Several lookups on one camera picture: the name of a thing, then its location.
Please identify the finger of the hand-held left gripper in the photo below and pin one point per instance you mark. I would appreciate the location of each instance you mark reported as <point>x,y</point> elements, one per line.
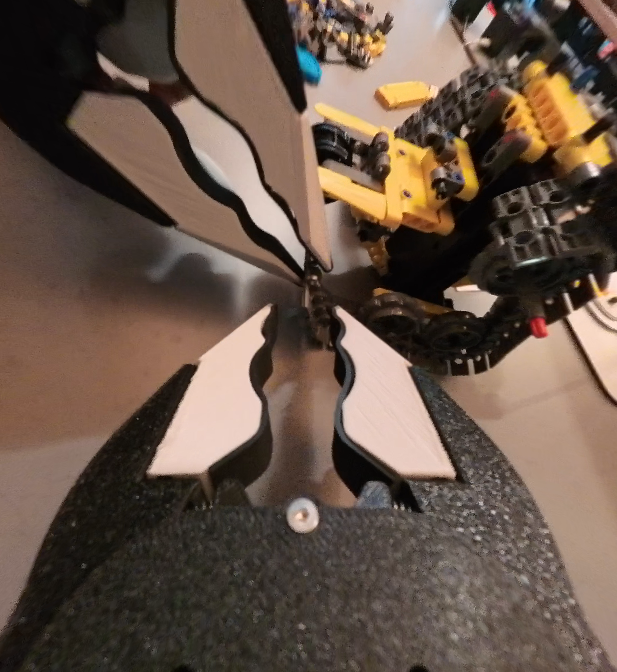
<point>145,157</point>
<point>250,105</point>

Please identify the yellow toy brick vehicle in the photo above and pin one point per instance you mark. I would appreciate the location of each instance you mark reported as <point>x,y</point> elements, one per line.
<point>419,183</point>

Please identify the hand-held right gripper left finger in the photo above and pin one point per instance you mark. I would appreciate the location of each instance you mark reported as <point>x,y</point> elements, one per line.
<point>214,414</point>

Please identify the yellow toy battery box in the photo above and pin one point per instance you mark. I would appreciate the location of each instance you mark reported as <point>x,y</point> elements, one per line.
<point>403,94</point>

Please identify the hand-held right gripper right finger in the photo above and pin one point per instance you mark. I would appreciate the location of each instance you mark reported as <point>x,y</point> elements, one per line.
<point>387,414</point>

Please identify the pile of loose toy bricks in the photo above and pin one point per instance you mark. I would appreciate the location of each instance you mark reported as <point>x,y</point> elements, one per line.
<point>361,42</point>

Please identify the teal plastic tool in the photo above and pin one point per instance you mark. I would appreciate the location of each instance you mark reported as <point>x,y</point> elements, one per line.
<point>308,65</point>

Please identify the black power adapter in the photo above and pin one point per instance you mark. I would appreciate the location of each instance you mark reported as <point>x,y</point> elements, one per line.
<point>513,26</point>

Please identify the white book stand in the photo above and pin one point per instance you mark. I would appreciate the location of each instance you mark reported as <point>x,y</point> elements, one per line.
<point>613,357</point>

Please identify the grey toy track strip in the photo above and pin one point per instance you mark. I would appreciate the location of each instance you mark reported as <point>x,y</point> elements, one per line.
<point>529,225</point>
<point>461,94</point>
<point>316,304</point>
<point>471,362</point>

